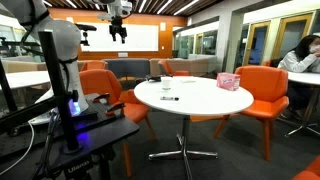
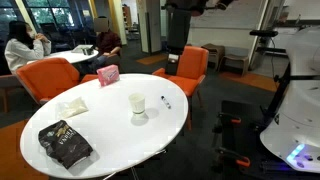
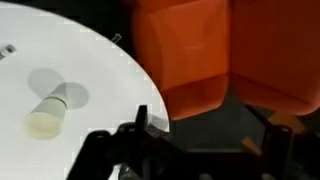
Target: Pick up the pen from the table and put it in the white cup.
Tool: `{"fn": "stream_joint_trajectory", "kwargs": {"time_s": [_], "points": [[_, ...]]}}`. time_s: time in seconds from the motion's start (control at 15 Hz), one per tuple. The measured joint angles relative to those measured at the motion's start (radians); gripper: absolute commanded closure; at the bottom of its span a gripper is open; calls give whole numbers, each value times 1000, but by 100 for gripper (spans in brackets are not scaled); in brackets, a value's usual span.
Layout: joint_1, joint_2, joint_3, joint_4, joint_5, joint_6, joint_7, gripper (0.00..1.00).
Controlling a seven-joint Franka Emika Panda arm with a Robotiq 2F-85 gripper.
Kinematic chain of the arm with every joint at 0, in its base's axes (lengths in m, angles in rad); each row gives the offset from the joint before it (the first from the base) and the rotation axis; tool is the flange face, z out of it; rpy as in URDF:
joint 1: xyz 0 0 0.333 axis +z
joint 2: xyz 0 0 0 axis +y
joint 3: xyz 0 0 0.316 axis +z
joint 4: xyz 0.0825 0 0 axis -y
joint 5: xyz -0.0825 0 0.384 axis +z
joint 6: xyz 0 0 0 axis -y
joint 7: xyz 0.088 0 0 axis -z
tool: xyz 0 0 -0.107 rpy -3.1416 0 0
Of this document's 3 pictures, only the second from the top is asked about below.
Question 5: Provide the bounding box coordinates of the white pen with black cap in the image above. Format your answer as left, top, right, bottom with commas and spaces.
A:
160, 95, 172, 110

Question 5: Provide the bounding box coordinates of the black clamp with orange handle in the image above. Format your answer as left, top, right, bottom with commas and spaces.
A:
215, 147, 252, 168
217, 112, 242, 126

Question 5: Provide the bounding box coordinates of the person in white sweater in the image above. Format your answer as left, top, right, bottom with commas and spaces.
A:
4, 20, 53, 74

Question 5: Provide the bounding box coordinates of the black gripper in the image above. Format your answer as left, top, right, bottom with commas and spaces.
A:
165, 8, 193, 76

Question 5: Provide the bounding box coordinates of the small round white table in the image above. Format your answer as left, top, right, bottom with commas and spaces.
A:
27, 48, 100, 65

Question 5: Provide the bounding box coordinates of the black camera on stand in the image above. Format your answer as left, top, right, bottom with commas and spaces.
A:
249, 29, 279, 38

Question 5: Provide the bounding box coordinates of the orange armchair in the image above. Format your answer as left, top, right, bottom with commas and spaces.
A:
15, 57, 100, 105
151, 45, 210, 132

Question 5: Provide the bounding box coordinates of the person in dark red top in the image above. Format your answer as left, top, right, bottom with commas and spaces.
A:
89, 17, 123, 69

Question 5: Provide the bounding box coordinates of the black coffee bag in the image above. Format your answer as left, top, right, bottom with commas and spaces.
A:
37, 119, 94, 170

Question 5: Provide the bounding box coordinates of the clear plastic bag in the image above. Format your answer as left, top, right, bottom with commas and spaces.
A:
56, 96, 89, 119

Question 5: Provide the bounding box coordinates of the laptop on small table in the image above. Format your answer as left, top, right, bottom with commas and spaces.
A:
71, 44, 95, 56

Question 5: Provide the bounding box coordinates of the brown wooden stool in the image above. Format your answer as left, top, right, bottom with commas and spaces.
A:
201, 43, 226, 72
219, 54, 250, 77

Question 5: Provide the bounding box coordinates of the white paper cup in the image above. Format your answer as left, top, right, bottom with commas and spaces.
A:
128, 92, 147, 116

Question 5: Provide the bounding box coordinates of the pink rectangular box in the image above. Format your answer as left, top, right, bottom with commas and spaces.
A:
96, 64, 121, 88

